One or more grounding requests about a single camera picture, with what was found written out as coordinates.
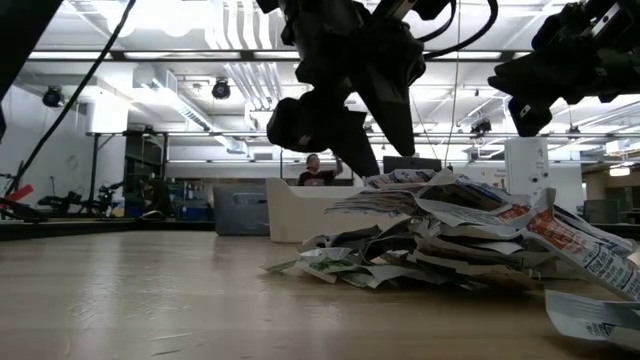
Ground black rectangular rig frame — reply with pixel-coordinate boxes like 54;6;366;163
278;131;356;181

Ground black aluminium table frame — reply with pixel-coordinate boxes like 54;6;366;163
0;218;640;242

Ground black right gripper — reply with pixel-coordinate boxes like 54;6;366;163
488;0;640;137

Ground red background object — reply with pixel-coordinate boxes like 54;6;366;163
0;183;35;206

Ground tall black rig frame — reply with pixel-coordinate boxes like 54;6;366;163
85;130;170;216

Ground thin hanging cable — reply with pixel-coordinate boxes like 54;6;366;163
443;0;462;169

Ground white packet small logo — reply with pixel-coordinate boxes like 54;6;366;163
544;288;640;351

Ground white square column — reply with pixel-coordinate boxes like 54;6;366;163
503;137;550;194

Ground packet blue red print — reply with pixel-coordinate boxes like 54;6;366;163
364;168;441;189

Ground LED light bar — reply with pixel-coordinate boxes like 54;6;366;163
123;50;241;60
424;50;503;60
253;50;300;60
29;50;114;60

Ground black background machine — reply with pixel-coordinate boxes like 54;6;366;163
124;179;176;221

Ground packet dark blue print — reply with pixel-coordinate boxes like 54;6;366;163
549;202;640;259

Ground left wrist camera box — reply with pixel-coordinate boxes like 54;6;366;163
266;94;351;153

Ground dark translucent plastic bin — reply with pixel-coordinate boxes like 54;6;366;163
213;185;271;237

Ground black background monitor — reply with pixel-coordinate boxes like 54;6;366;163
382;155;444;174

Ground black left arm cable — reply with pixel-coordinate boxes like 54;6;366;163
4;0;499;196

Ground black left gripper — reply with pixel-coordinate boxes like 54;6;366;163
257;0;454;179

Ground white plastic bin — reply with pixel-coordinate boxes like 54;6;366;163
265;177;416;245

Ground dark shaded packet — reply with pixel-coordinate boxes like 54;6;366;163
424;183;506;211

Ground person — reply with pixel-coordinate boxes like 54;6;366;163
298;152;345;187

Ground white packet fine text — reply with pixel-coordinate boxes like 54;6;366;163
414;182;532;227

